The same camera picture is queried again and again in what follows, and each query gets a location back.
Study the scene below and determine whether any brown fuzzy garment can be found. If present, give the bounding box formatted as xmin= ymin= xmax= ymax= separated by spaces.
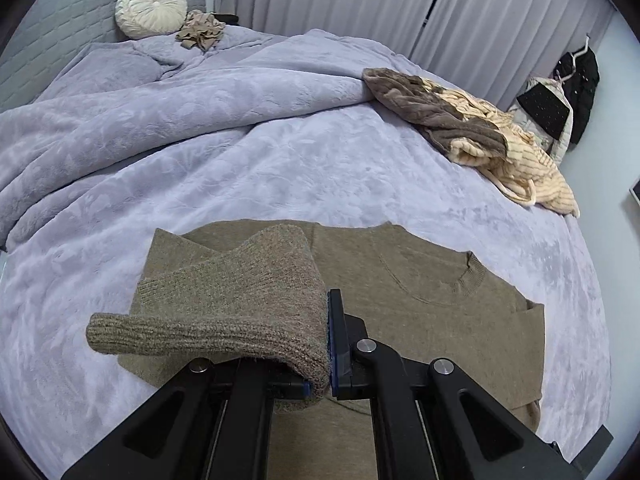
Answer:
xmin=362 ymin=67 xmax=509 ymax=157

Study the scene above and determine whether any lavender plush blanket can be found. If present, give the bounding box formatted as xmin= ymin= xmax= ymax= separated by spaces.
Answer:
xmin=0 ymin=28 xmax=613 ymax=480

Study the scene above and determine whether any crumpled beige cloth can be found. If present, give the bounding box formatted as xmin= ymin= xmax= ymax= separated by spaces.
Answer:
xmin=175 ymin=10 xmax=227 ymax=52

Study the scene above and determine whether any white clothes hanger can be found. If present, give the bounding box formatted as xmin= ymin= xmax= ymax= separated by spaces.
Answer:
xmin=560 ymin=35 xmax=593 ymax=81

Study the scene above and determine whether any black hanging jacket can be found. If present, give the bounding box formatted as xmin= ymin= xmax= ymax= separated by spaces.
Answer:
xmin=555 ymin=47 xmax=601 ymax=145

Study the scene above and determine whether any cream striped fuzzy garment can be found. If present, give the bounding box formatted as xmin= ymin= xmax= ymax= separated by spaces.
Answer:
xmin=425 ymin=77 xmax=581 ymax=218

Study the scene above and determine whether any grey quilted headboard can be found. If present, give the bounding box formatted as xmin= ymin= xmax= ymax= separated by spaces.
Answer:
xmin=0 ymin=0 xmax=208 ymax=111

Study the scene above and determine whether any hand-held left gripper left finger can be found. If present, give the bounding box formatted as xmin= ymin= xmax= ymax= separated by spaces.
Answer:
xmin=60 ymin=357 xmax=312 ymax=480

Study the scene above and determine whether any round cream pleated pillow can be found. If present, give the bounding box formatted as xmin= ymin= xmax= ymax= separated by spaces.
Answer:
xmin=115 ymin=0 xmax=188 ymax=40

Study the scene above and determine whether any white framed panel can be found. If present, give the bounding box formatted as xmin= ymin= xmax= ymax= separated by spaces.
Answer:
xmin=622 ymin=177 xmax=640 ymax=221

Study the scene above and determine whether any white padded coat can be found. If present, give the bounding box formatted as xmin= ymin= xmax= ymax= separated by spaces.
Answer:
xmin=510 ymin=76 xmax=574 ymax=166

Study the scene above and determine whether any black speckled cloth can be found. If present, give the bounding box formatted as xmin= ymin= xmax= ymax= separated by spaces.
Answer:
xmin=517 ymin=82 xmax=571 ymax=137

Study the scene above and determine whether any olive knit sweater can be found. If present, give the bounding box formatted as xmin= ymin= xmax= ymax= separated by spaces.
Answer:
xmin=86 ymin=220 xmax=546 ymax=480

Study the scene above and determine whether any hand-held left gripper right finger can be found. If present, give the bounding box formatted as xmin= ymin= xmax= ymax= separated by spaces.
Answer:
xmin=325 ymin=288 xmax=586 ymax=480

